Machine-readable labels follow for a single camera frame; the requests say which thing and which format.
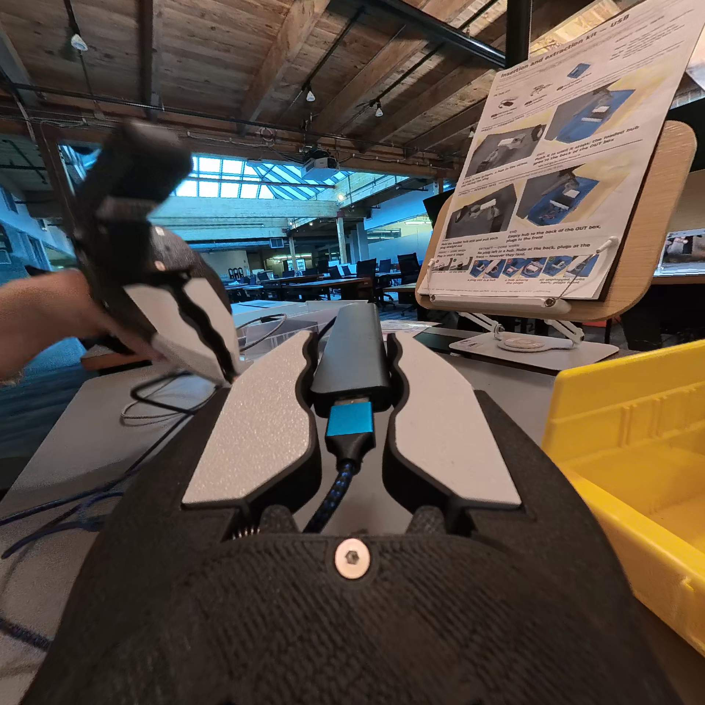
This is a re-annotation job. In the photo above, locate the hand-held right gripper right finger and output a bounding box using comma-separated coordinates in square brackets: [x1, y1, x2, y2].
[383, 332, 523, 510]

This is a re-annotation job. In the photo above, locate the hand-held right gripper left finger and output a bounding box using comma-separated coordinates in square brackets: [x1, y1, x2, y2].
[182, 330, 323, 510]

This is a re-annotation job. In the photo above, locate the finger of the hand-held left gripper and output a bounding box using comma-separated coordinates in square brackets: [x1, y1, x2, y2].
[124, 285, 233, 386]
[183, 274, 243, 376]

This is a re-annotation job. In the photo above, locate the clear plastic bin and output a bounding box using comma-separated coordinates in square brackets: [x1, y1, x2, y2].
[231, 300, 332, 365]

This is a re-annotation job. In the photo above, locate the grey braided usb cable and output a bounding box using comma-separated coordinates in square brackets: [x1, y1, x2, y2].
[119, 313, 288, 429]

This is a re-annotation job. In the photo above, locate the grey usb hub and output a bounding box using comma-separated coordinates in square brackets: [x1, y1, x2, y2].
[310, 302, 395, 417]

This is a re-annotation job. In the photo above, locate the yellow plastic bin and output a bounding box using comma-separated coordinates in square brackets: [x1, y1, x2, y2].
[541, 339, 705, 657]

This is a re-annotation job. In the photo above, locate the person's left hand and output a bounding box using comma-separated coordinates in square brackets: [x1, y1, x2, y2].
[0, 269, 162, 382]

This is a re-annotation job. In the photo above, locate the long wooden table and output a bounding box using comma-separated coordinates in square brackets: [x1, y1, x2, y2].
[225, 274, 376, 302]

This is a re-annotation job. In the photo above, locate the skylight window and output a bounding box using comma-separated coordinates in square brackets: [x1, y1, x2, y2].
[175, 156, 354, 201]

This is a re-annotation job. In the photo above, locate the group of black office chairs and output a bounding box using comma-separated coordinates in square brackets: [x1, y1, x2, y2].
[324, 251, 426, 310]

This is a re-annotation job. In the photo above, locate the black monitor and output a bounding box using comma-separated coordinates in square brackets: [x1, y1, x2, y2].
[422, 189, 459, 228]

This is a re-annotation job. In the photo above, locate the printed instruction sheet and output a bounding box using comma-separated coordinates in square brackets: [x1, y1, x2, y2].
[417, 0, 705, 302]

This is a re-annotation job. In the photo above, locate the black ceiling pipe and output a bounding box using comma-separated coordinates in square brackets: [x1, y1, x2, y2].
[359, 0, 509, 68]

